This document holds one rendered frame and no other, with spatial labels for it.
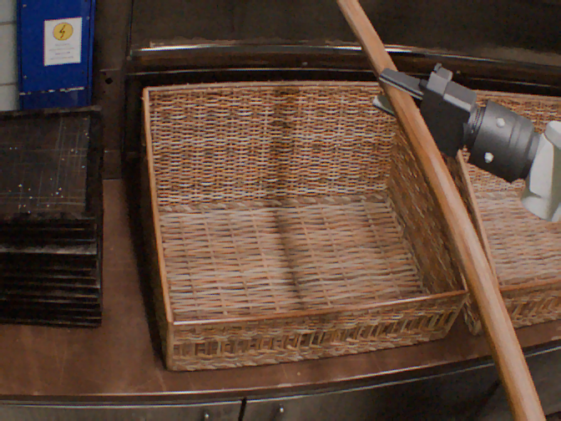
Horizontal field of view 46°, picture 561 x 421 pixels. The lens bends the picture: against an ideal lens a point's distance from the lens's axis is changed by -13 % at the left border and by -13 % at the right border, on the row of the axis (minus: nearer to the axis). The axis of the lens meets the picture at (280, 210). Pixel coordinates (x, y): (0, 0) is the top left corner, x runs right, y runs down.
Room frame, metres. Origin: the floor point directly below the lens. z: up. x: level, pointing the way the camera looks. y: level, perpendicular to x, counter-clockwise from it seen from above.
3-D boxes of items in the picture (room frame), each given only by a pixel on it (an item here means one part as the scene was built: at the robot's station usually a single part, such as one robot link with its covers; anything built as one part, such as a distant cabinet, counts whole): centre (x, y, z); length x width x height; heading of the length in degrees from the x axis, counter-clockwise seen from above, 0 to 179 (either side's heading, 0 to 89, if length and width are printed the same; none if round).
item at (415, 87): (0.77, -0.12, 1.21); 0.06 x 0.03 x 0.02; 74
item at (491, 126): (0.74, -0.20, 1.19); 0.12 x 0.10 x 0.13; 74
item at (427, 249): (1.00, -0.03, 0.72); 0.56 x 0.49 x 0.28; 111
